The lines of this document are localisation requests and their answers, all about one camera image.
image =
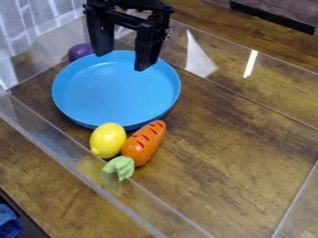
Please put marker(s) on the clear acrylic barrier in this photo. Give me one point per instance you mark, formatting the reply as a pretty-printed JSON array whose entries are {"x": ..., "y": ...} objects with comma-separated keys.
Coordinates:
[{"x": 236, "y": 172}]

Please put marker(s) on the blue object at corner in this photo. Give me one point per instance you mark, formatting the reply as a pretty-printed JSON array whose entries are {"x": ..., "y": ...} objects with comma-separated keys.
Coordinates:
[{"x": 11, "y": 226}]

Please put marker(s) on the purple toy eggplant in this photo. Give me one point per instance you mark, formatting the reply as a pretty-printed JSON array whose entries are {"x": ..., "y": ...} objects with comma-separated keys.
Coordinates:
[{"x": 79, "y": 51}]

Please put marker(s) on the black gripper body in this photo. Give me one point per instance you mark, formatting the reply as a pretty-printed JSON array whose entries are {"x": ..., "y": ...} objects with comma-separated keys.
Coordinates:
[{"x": 129, "y": 21}]

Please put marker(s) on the orange toy carrot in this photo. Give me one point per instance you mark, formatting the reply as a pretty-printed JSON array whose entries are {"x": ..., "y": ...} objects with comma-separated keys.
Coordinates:
[{"x": 138, "y": 149}]

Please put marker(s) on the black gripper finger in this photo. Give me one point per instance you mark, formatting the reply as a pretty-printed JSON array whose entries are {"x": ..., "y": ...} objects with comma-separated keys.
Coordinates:
[
  {"x": 151, "y": 34},
  {"x": 102, "y": 33}
]

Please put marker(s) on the blue plastic plate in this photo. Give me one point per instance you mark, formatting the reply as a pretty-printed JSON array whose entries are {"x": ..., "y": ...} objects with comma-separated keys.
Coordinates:
[{"x": 98, "y": 90}]

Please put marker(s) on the yellow toy lemon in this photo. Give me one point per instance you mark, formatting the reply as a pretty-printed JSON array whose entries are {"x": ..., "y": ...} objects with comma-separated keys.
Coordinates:
[{"x": 107, "y": 140}]

